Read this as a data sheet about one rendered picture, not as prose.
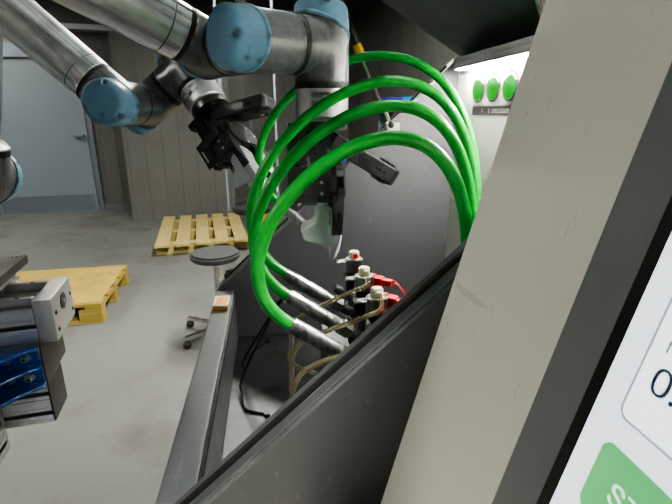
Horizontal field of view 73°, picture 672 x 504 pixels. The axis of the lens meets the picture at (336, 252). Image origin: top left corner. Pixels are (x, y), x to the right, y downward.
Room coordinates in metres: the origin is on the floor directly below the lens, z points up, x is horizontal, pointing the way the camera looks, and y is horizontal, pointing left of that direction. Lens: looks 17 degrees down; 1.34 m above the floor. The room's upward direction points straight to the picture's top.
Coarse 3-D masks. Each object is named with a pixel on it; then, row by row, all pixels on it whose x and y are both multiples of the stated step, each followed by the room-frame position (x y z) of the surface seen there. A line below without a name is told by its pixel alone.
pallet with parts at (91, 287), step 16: (32, 272) 3.30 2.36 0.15; (48, 272) 3.30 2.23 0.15; (64, 272) 3.30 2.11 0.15; (80, 272) 3.30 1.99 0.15; (96, 272) 3.30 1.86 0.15; (112, 272) 3.30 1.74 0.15; (80, 288) 2.97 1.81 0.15; (96, 288) 2.97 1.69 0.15; (112, 288) 3.04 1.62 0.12; (80, 304) 2.70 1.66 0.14; (96, 304) 2.72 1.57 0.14; (80, 320) 2.70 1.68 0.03; (96, 320) 2.72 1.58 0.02
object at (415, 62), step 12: (360, 60) 0.76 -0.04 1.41; (372, 60) 0.76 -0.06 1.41; (396, 60) 0.75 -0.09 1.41; (408, 60) 0.74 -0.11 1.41; (420, 60) 0.74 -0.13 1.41; (432, 72) 0.73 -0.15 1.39; (444, 84) 0.72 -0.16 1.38; (288, 96) 0.79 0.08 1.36; (456, 96) 0.72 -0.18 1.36; (276, 108) 0.79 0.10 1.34; (456, 108) 0.72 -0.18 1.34; (468, 120) 0.72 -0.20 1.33; (264, 132) 0.80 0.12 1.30; (264, 144) 0.81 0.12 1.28; (480, 180) 0.71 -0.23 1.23; (480, 192) 0.71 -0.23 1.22
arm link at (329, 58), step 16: (304, 0) 0.65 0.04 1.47; (320, 0) 0.64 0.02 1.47; (336, 0) 0.65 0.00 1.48; (304, 16) 0.63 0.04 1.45; (320, 16) 0.64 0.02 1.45; (336, 16) 0.65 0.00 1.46; (320, 32) 0.63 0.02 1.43; (336, 32) 0.65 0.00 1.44; (320, 48) 0.63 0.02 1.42; (336, 48) 0.65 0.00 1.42; (320, 64) 0.64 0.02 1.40; (336, 64) 0.65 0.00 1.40; (304, 80) 0.65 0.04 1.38; (320, 80) 0.64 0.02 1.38; (336, 80) 0.65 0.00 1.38
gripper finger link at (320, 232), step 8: (320, 208) 0.66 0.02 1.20; (328, 208) 0.66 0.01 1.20; (320, 216) 0.66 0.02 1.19; (328, 216) 0.66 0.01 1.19; (312, 224) 0.66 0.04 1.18; (320, 224) 0.66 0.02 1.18; (328, 224) 0.66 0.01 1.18; (304, 232) 0.66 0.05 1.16; (312, 232) 0.66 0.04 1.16; (320, 232) 0.66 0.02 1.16; (328, 232) 0.66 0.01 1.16; (312, 240) 0.66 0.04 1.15; (320, 240) 0.66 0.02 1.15; (328, 240) 0.66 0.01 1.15; (336, 240) 0.66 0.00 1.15; (336, 248) 0.66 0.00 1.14
